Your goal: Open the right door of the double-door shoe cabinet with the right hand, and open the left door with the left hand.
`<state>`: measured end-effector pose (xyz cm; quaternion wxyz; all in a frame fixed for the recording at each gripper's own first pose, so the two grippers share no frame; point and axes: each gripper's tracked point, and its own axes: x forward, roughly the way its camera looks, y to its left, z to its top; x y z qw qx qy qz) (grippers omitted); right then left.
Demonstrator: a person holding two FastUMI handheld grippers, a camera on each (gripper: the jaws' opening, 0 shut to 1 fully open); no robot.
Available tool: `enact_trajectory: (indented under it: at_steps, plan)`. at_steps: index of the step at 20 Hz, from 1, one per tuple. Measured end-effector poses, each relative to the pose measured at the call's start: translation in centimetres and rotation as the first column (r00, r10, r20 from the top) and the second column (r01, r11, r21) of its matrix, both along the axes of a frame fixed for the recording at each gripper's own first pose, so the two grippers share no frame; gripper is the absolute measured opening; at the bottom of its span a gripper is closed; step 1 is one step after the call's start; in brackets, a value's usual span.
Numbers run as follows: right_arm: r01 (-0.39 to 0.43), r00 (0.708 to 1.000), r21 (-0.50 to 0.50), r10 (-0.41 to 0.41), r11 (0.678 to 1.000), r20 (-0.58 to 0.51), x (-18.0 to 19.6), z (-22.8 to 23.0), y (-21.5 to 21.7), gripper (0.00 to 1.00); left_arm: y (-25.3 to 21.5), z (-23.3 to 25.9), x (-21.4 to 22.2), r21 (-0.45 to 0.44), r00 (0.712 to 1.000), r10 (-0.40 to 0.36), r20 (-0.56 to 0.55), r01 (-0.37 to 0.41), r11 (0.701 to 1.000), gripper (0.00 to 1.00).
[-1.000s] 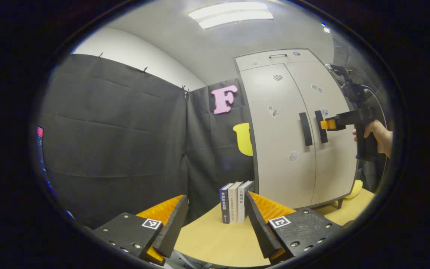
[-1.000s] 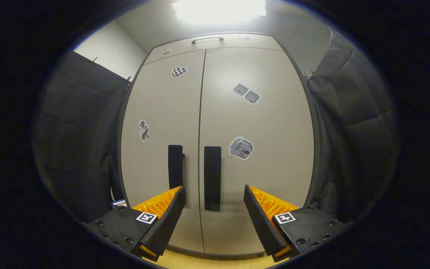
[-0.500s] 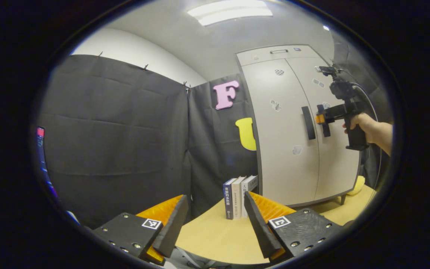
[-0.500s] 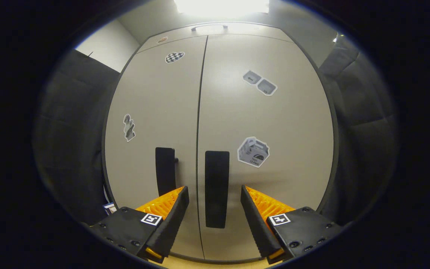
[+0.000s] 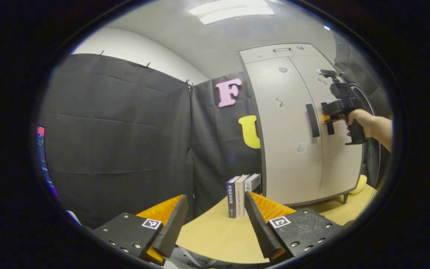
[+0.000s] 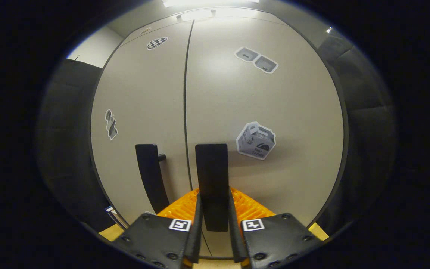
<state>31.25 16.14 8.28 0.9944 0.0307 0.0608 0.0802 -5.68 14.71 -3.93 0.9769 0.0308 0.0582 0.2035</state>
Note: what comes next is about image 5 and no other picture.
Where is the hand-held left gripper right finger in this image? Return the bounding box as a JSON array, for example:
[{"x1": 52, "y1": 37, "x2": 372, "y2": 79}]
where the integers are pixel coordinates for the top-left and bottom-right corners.
[{"x1": 244, "y1": 191, "x2": 344, "y2": 265}]

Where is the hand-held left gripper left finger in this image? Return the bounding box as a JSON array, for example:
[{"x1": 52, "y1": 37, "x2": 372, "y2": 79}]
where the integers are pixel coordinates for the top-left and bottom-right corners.
[{"x1": 92, "y1": 194, "x2": 189, "y2": 266}]

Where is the grey shoe cabinet door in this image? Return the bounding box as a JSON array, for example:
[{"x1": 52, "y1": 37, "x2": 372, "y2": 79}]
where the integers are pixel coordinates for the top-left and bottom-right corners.
[
  {"x1": 245, "y1": 57, "x2": 324, "y2": 206},
  {"x1": 289, "y1": 55, "x2": 365, "y2": 200}
]

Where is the grey double-door shoe cabinet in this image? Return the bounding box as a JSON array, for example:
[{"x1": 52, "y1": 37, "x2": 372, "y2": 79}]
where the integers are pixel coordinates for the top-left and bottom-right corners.
[{"x1": 239, "y1": 43, "x2": 381, "y2": 207}]

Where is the beige book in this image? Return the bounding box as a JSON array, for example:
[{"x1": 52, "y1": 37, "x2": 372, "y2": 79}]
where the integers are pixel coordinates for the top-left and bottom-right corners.
[{"x1": 235, "y1": 174, "x2": 250, "y2": 218}]

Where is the dark blue book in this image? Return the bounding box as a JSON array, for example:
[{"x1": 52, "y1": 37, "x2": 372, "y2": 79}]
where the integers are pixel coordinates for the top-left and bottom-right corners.
[{"x1": 226, "y1": 176, "x2": 240, "y2": 219}]

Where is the pale yellow soft toy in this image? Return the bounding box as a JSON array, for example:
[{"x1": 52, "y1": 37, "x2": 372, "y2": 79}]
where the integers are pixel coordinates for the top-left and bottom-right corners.
[{"x1": 349, "y1": 174, "x2": 368, "y2": 195}]

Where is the black backdrop cloth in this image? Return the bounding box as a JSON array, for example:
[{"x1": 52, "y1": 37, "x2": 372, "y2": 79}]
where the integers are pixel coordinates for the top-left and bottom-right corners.
[{"x1": 36, "y1": 41, "x2": 393, "y2": 229}]

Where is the ceiling light panel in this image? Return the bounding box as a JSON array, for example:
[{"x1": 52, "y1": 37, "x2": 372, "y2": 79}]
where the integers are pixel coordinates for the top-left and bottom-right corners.
[{"x1": 189, "y1": 0, "x2": 275, "y2": 25}]

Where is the computer monitor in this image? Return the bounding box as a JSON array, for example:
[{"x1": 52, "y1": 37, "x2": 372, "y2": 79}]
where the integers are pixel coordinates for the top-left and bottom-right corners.
[{"x1": 36, "y1": 125, "x2": 60, "y2": 200}]

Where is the black cable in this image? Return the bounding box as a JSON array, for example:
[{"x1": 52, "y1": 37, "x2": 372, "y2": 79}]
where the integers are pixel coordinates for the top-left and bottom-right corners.
[{"x1": 349, "y1": 84, "x2": 383, "y2": 189}]

